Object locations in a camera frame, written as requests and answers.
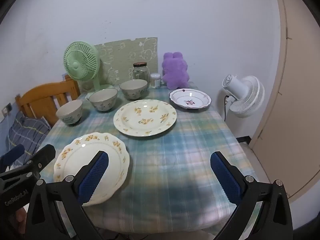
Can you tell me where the purple plush toy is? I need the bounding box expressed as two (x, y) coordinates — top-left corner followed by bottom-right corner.
(162, 52), (191, 90)

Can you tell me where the wall socket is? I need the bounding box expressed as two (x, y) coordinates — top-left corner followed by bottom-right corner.
(1, 102), (13, 117)

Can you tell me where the white plate red flower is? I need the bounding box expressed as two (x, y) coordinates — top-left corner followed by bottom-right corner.
(169, 88), (212, 110)

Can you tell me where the small white container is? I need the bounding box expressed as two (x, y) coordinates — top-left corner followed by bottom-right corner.
(150, 73), (162, 89)

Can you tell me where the white standing fan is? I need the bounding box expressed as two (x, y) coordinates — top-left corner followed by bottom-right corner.
(222, 74), (265, 122)

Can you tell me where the plaid tablecloth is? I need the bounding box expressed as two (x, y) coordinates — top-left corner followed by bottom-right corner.
(40, 83), (262, 237)

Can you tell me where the large beige plate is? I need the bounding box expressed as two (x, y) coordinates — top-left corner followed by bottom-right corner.
(56, 99), (83, 126)

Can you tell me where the grey plaid pillow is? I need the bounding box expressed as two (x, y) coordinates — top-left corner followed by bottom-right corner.
(6, 110), (52, 167)

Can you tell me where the round yellow floral plate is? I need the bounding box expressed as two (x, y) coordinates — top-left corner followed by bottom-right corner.
(113, 99), (177, 137)

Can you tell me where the glass jar brown lid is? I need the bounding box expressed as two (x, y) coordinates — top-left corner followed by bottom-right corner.
(132, 62), (150, 82)

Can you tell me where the black fan cable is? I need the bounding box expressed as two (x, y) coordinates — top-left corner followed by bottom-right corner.
(223, 95), (231, 122)

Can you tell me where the wooden bed headboard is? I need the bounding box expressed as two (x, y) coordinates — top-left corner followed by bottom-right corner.
(15, 74), (81, 128)

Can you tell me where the stack of patterned plates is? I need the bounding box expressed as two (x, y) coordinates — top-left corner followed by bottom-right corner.
(53, 132), (130, 207)

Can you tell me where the person's left hand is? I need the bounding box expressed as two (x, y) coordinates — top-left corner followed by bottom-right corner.
(10, 206), (27, 240)

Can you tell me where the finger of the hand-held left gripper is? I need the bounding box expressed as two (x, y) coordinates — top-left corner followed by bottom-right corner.
(0, 144), (26, 171)
(0, 144), (56, 180)

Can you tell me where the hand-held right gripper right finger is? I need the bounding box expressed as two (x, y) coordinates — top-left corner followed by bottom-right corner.
(209, 151), (293, 240)

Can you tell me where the beige door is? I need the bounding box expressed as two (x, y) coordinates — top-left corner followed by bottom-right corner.
(250, 0), (320, 201)

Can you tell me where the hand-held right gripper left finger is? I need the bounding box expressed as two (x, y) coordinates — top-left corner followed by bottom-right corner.
(25, 151), (110, 240)

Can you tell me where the green printed board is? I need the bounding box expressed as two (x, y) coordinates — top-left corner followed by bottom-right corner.
(94, 37), (158, 85)

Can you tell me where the cream floral ceramic bowl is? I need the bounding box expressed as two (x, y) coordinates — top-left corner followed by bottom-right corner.
(89, 88), (118, 112)
(119, 79), (148, 100)

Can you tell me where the green desk fan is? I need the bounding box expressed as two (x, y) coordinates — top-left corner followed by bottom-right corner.
(63, 41), (118, 99)

